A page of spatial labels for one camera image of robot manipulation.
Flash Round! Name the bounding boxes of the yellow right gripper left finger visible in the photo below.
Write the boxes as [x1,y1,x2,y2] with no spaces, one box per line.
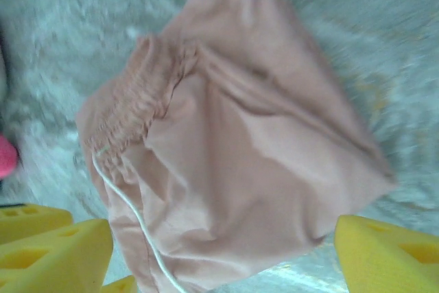
[0,219,115,293]

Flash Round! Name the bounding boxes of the plush doll pink striped shirt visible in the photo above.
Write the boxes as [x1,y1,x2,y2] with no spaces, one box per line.
[0,134,19,180]

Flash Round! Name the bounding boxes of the pink shorts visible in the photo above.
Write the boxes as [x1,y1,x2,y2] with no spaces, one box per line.
[75,0,401,293]

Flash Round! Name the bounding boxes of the white shorts drawstring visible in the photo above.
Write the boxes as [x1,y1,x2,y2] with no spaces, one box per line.
[91,150,189,293]

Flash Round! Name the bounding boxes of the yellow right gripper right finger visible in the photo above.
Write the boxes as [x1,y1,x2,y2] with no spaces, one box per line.
[333,213,439,293]

